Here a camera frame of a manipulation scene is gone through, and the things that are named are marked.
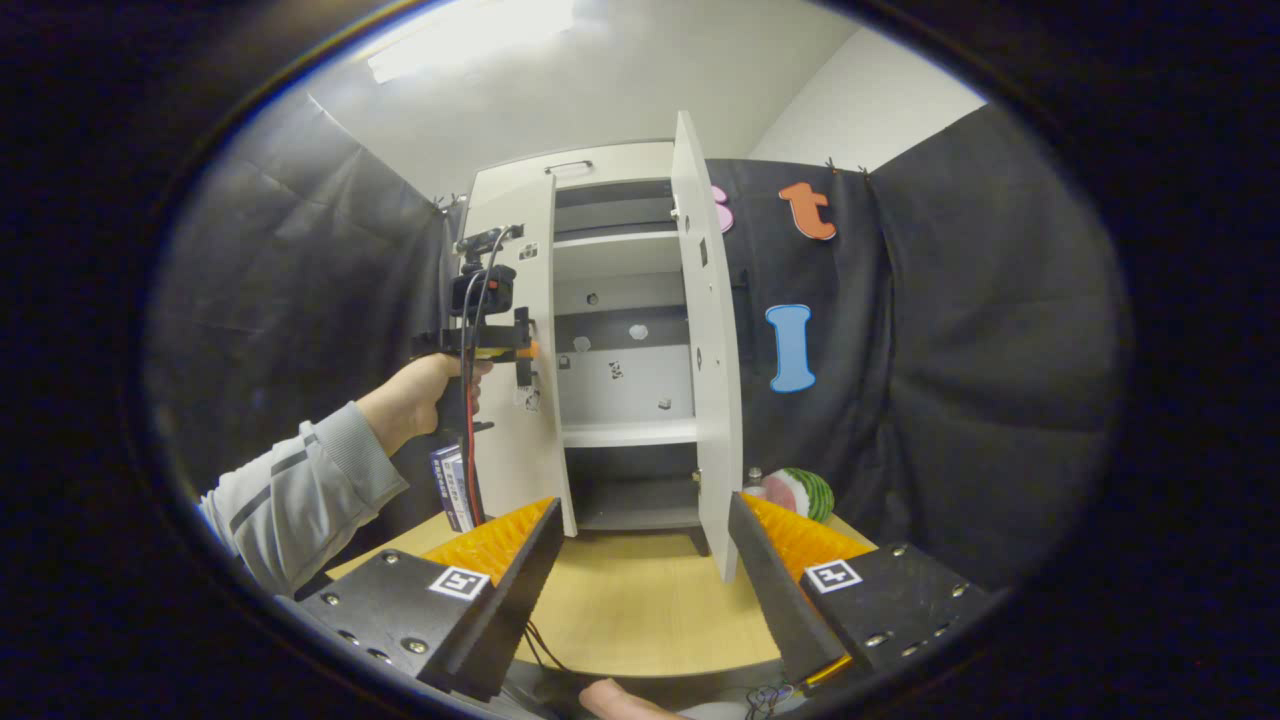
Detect shoe cabinet door camera sticker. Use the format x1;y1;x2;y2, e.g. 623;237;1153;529
465;172;579;538

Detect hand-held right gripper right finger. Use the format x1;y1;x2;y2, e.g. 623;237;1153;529
727;490;991;691

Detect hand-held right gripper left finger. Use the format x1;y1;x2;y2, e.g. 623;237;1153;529
298;497;566;701

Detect shoe cabinet door headphone sticker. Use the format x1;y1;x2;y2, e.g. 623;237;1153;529
670;110;746;583

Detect watermelon slice toy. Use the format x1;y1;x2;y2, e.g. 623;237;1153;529
760;467;836;524

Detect black backdrop cloth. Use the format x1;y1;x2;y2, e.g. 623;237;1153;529
145;90;1131;601

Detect red and black cable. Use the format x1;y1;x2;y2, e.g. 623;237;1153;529
455;228;521;529

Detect white double-door shoe cabinet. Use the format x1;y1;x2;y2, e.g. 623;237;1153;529
462;140;746;556

